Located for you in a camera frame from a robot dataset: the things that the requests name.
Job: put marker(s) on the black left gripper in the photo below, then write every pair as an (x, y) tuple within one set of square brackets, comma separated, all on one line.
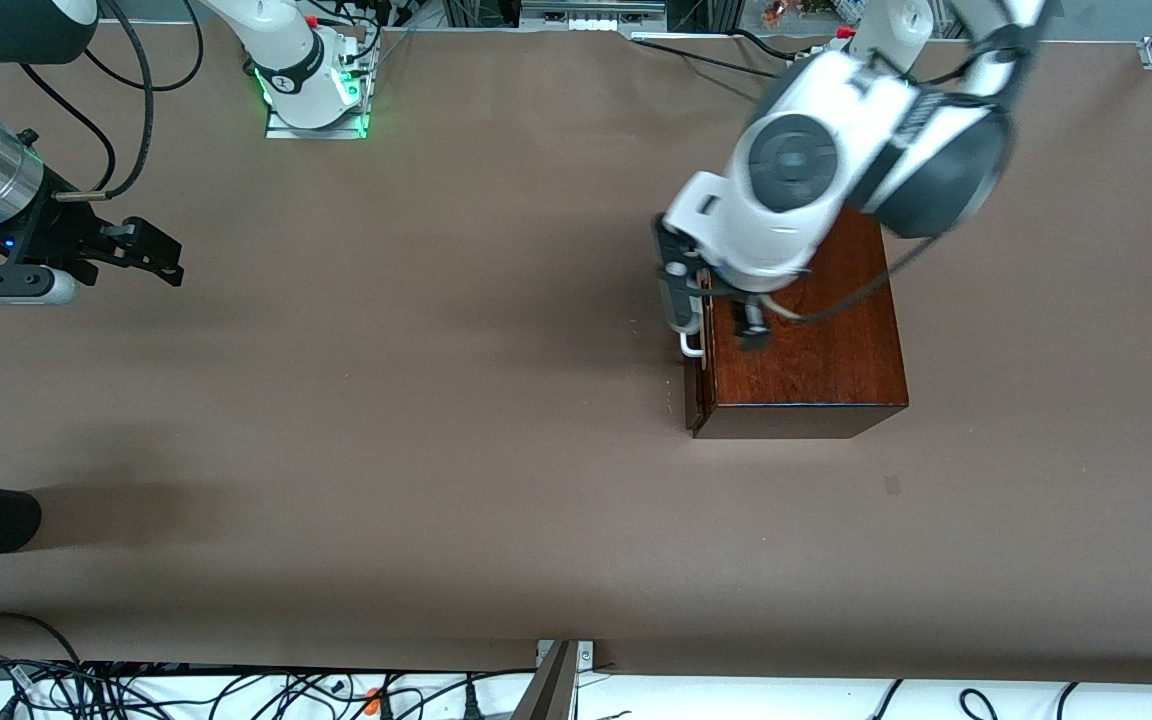
[(748, 322)]

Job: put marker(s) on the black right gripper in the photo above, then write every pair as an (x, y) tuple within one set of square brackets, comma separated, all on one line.
[(48, 233)]

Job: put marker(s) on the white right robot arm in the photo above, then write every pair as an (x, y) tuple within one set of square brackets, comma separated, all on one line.
[(286, 60)]

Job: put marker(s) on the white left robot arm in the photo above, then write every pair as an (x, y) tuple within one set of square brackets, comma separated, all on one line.
[(786, 170)]

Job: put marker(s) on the dark brown wooden cabinet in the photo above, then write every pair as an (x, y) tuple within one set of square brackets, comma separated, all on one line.
[(816, 360)]

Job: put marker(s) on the grey power strip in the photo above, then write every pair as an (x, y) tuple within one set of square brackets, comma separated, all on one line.
[(591, 15)]

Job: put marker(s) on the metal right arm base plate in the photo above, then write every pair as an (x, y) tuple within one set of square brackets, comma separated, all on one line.
[(281, 132)]

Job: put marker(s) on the metal table edge bracket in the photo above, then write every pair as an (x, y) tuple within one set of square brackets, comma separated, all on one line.
[(554, 685)]

